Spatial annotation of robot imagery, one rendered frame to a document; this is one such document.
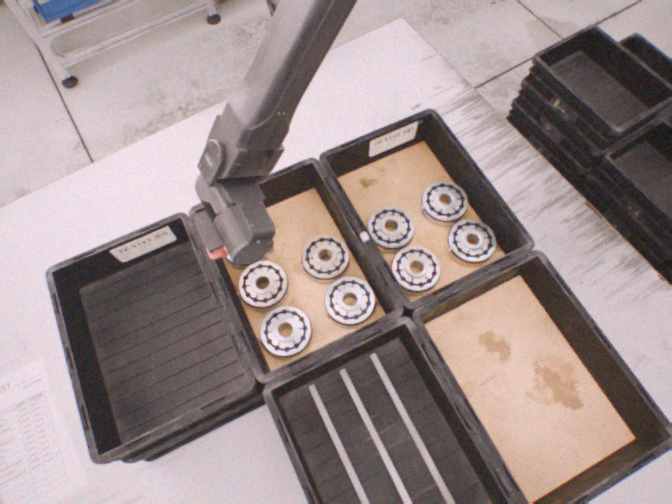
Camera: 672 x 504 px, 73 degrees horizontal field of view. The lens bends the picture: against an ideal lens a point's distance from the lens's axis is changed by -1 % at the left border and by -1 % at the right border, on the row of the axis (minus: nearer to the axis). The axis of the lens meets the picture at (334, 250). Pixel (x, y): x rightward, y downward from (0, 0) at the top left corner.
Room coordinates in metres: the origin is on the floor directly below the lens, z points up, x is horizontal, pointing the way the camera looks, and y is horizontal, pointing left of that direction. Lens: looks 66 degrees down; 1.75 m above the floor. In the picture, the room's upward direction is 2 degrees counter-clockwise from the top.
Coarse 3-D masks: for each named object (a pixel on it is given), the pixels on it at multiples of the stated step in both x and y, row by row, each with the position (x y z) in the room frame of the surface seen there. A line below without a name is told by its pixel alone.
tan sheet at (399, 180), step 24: (360, 168) 0.63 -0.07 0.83; (384, 168) 0.63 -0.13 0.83; (408, 168) 0.63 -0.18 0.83; (432, 168) 0.62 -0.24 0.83; (360, 192) 0.56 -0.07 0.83; (384, 192) 0.56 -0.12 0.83; (408, 192) 0.56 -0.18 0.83; (360, 216) 0.50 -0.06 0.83; (432, 240) 0.43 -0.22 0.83; (456, 264) 0.37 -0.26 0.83
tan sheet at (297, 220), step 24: (312, 192) 0.57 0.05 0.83; (288, 216) 0.51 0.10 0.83; (312, 216) 0.50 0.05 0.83; (288, 240) 0.45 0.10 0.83; (288, 264) 0.39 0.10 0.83; (312, 288) 0.33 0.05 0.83; (264, 312) 0.28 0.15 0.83; (312, 312) 0.28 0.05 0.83; (288, 336) 0.23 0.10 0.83; (336, 336) 0.22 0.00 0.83; (288, 360) 0.18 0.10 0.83
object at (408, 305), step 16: (432, 112) 0.71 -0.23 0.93; (384, 128) 0.67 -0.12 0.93; (448, 128) 0.66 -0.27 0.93; (352, 144) 0.63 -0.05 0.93; (320, 160) 0.59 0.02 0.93; (480, 176) 0.53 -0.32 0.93; (496, 192) 0.49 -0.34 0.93; (352, 208) 0.46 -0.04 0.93; (528, 240) 0.38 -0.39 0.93; (512, 256) 0.34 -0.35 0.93; (384, 272) 0.32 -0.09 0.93; (480, 272) 0.31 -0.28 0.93; (400, 288) 0.29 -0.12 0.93; (448, 288) 0.28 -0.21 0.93; (416, 304) 0.25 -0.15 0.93
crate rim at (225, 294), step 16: (304, 160) 0.59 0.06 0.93; (272, 176) 0.55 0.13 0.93; (320, 176) 0.55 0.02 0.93; (336, 192) 0.50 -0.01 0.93; (192, 208) 0.48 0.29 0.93; (192, 224) 0.44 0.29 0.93; (352, 224) 0.43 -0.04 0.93; (208, 256) 0.37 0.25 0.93; (368, 256) 0.36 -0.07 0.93; (224, 288) 0.30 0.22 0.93; (384, 288) 0.29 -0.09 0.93; (400, 304) 0.26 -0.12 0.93; (240, 320) 0.24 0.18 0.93; (384, 320) 0.23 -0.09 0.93; (240, 336) 0.21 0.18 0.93; (352, 336) 0.20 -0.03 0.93; (320, 352) 0.17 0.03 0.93; (256, 368) 0.15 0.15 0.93; (288, 368) 0.14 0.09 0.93
